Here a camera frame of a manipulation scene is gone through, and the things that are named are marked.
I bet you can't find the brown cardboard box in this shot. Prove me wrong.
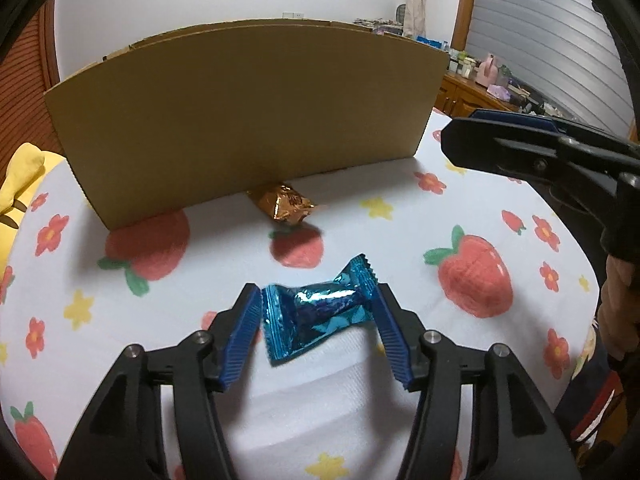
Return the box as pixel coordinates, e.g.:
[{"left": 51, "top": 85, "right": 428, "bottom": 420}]
[{"left": 44, "top": 19, "right": 451, "bottom": 231}]

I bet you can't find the brown foil candy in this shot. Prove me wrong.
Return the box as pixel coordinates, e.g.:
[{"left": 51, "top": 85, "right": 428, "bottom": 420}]
[{"left": 245, "top": 182, "right": 319, "bottom": 226}]

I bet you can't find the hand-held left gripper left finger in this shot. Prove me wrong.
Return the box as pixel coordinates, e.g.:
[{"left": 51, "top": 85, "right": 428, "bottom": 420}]
[{"left": 55, "top": 282, "right": 264, "bottom": 480}]

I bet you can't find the yellow plush toy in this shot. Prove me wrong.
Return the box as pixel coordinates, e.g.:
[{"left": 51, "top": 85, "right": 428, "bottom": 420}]
[{"left": 0, "top": 142, "right": 67, "bottom": 272}]

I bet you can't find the wooden slatted door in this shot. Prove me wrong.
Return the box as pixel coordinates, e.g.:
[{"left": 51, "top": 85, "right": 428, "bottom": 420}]
[{"left": 0, "top": 0, "right": 64, "bottom": 153}]

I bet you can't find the strawberry print bed sheet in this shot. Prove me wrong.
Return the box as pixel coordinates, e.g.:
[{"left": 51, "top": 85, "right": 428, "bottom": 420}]
[{"left": 0, "top": 106, "right": 609, "bottom": 480}]

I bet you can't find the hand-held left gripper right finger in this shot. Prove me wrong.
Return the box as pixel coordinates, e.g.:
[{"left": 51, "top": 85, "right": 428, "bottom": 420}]
[{"left": 372, "top": 282, "right": 583, "bottom": 480}]

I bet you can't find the person's right hand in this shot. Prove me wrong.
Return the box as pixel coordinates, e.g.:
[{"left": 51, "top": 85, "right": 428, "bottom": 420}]
[{"left": 596, "top": 254, "right": 640, "bottom": 363}]

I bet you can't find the blue foil candy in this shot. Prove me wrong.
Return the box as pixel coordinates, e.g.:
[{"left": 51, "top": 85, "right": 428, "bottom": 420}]
[{"left": 261, "top": 254, "right": 376, "bottom": 363}]

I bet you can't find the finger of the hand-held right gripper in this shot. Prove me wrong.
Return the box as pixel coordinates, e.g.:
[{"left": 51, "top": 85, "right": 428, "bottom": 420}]
[
  {"left": 469, "top": 108, "right": 640, "bottom": 153},
  {"left": 440, "top": 116, "right": 623, "bottom": 183}
]

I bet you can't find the grey window blind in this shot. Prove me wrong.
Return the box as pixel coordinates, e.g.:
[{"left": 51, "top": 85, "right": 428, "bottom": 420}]
[{"left": 452, "top": 0, "right": 632, "bottom": 134}]

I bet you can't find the wooden cabinet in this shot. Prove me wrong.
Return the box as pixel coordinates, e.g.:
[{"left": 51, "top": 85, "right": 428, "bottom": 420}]
[{"left": 372, "top": 29, "right": 547, "bottom": 117}]

